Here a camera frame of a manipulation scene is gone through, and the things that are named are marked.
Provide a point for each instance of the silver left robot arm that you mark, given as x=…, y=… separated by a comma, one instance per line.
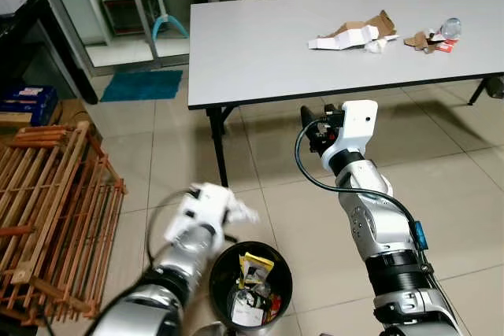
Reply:
x=169, y=281

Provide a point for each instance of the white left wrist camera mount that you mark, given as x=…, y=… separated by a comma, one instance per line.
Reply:
x=201, y=210

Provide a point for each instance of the clear plastic bottle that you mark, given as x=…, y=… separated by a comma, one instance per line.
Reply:
x=451, y=28

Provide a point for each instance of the wooden slatted rack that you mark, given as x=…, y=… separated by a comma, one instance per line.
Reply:
x=55, y=210

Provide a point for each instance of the crumpled white tissue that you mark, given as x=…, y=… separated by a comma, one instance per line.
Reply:
x=376, y=46

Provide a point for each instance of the teal floor mat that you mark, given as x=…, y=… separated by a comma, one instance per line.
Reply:
x=142, y=86

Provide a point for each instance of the small red packet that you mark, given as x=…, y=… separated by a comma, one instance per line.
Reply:
x=445, y=47

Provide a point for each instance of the white paper ball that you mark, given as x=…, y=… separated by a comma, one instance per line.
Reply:
x=246, y=212

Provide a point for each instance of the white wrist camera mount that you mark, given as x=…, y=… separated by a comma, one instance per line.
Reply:
x=358, y=127
x=201, y=210

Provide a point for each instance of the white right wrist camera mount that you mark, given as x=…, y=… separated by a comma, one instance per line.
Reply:
x=358, y=127

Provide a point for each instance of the aluminium door frame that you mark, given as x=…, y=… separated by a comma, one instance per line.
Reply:
x=55, y=13

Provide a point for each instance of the black round rubbish bin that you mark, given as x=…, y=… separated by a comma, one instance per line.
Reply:
x=224, y=273

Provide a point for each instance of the grey folding table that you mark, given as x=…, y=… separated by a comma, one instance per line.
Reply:
x=268, y=45

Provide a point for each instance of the blue printed box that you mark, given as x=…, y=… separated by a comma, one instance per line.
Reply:
x=27, y=104

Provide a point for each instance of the crumpled brown paper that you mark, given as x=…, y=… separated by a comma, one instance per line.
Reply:
x=417, y=41

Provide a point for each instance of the small metal stand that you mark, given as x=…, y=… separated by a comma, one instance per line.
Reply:
x=126, y=13

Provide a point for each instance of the brown cardboard piece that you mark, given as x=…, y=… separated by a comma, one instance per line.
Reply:
x=382, y=23

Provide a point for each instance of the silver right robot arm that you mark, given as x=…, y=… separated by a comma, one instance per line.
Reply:
x=382, y=234

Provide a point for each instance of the brown cardboard box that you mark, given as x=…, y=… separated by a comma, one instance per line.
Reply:
x=71, y=114

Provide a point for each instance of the yellow snack packet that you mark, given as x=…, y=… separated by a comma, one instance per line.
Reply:
x=256, y=265

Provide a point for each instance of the white cardboard carton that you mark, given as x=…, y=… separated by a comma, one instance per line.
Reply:
x=346, y=38

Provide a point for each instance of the white paper wrapper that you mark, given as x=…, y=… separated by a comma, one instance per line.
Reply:
x=246, y=311

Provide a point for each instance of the black side table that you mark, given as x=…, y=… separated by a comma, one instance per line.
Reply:
x=47, y=45

